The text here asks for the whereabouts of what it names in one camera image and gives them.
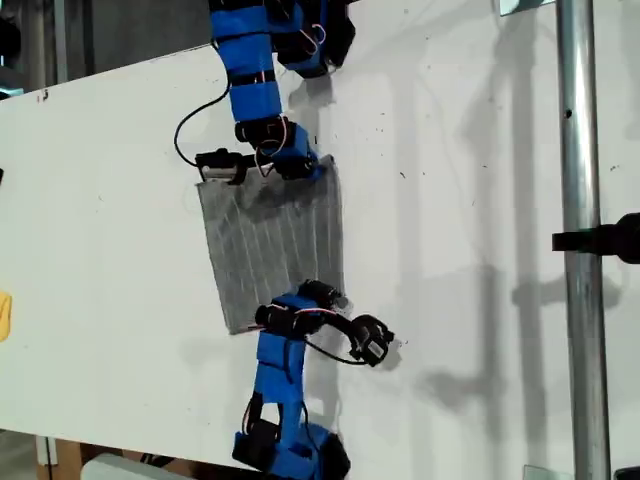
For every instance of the black post clamp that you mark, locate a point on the black post clamp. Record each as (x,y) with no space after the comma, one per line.
(600,240)

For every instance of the white box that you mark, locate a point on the white box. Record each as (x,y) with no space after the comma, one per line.
(120,467)

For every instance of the grey striped towel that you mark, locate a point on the grey striped towel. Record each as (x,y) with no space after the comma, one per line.
(270,240)

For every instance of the steel post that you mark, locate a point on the steel post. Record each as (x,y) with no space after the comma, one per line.
(580,150)

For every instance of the wooden table leg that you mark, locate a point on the wooden table leg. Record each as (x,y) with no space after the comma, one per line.
(60,457)

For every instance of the yellow object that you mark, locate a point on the yellow object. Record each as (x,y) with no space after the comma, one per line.
(4,315)

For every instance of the gripper camera black stalk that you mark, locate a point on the gripper camera black stalk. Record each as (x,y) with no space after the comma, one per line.
(256,163)
(337,322)

